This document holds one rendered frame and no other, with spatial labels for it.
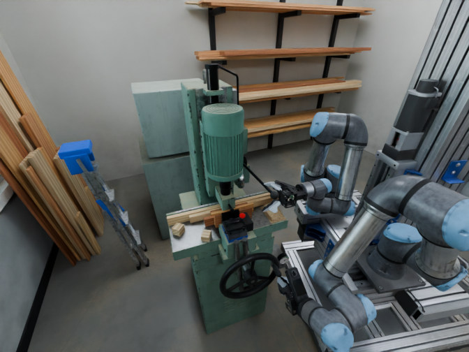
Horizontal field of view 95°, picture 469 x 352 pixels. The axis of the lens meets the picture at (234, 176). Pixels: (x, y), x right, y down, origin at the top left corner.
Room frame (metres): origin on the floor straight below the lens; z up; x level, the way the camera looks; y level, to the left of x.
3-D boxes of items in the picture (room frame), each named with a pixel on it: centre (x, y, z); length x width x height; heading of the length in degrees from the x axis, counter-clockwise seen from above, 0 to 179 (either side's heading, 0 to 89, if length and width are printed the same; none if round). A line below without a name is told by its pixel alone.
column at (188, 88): (1.16, 0.15, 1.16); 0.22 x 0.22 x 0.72; 20
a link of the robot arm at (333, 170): (1.11, -0.61, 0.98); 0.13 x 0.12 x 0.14; 74
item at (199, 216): (0.92, -0.02, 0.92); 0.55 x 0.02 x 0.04; 110
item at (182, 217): (0.91, 0.06, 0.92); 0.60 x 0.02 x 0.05; 110
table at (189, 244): (0.79, 0.02, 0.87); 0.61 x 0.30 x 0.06; 110
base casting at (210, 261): (1.01, 0.09, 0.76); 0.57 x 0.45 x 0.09; 20
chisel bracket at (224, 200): (0.91, 0.05, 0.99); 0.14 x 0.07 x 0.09; 20
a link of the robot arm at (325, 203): (0.85, -0.43, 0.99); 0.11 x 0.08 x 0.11; 74
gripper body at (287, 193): (0.80, -0.27, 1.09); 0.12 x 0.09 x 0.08; 110
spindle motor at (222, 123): (0.89, 0.05, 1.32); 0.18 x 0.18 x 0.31
